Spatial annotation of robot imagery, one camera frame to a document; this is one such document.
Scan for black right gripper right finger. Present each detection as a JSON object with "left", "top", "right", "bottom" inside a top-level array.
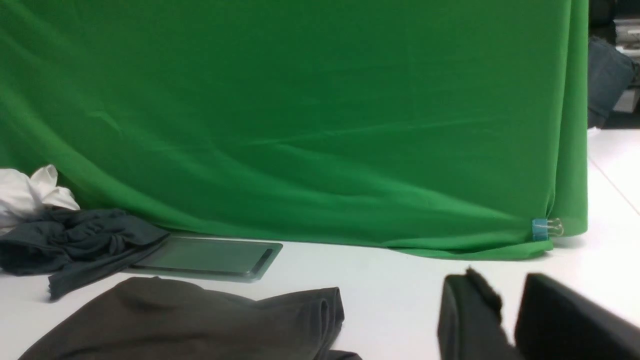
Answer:
[{"left": 514, "top": 273, "right": 640, "bottom": 360}]

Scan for dark teal crumpled garment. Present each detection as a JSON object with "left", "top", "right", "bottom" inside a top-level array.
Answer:
[{"left": 0, "top": 206, "right": 170, "bottom": 302}]

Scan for green backdrop cloth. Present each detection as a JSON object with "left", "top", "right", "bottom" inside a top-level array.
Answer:
[{"left": 0, "top": 0, "right": 589, "bottom": 261}]

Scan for dark background object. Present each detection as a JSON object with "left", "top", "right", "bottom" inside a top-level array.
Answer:
[{"left": 587, "top": 0, "right": 639, "bottom": 132}]

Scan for white crumpled garment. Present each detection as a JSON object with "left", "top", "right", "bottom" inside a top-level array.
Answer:
[{"left": 0, "top": 164, "right": 80, "bottom": 235}]

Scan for blue binder clip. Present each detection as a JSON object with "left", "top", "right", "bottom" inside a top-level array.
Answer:
[{"left": 531, "top": 218, "right": 565, "bottom": 242}]

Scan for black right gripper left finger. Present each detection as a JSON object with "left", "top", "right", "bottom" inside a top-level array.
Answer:
[{"left": 438, "top": 268, "right": 523, "bottom": 360}]

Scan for dark gray long-sleeve shirt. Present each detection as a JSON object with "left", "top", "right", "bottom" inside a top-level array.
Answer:
[{"left": 21, "top": 276, "right": 360, "bottom": 360}]

